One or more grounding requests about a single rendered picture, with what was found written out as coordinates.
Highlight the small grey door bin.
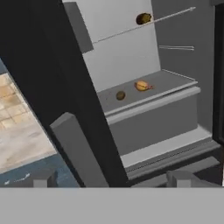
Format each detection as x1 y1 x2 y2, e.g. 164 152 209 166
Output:
62 1 95 55

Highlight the grey solid fridge shelf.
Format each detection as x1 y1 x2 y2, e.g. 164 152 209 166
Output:
96 69 200 118

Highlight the brown-green kiwi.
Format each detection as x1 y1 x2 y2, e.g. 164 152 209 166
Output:
115 90 127 102

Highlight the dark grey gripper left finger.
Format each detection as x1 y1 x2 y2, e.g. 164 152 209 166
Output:
4 168 58 188

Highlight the blue cupboard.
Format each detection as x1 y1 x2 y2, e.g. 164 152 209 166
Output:
0 153 81 188

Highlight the grey fridge drawer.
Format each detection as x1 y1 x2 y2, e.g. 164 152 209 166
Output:
104 86 202 158

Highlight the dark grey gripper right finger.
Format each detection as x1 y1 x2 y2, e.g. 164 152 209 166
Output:
165 170 221 188

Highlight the small wire side rack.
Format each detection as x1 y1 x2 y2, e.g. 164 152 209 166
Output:
158 44 195 53

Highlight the black fridge with grey inside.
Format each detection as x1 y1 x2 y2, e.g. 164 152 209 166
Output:
62 0 224 187

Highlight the black fridge door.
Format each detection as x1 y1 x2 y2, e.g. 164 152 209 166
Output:
0 0 130 188

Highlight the orange chicken drumstick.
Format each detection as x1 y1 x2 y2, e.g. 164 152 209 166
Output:
134 80 155 92

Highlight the brown sweet potato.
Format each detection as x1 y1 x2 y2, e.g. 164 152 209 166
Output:
136 12 152 25

